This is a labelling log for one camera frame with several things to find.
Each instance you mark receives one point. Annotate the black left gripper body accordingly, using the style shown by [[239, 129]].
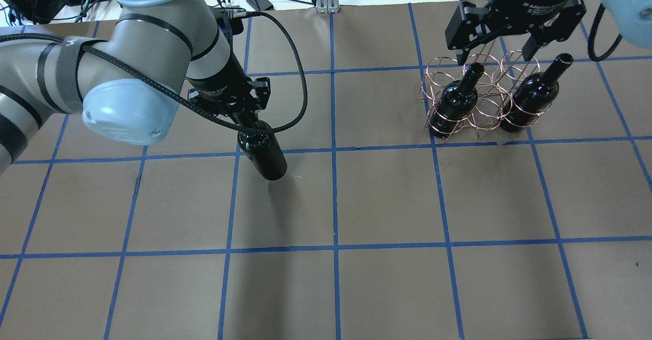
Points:
[[218, 89]]

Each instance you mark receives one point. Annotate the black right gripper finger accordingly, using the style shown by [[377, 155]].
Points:
[[534, 43], [462, 54]]

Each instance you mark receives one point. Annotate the dark wine bottle carried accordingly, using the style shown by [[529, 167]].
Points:
[[263, 150]]

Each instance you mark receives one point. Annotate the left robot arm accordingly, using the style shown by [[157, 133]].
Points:
[[161, 54]]

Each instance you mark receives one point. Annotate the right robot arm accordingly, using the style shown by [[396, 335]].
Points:
[[632, 18]]

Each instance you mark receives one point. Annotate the dark wine bottle in basket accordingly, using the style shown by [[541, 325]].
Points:
[[456, 102]]

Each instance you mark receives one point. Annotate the black power adapter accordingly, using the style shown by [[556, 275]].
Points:
[[261, 5]]

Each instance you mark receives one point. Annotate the copper wire wine basket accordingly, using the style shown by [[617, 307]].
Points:
[[504, 71]]

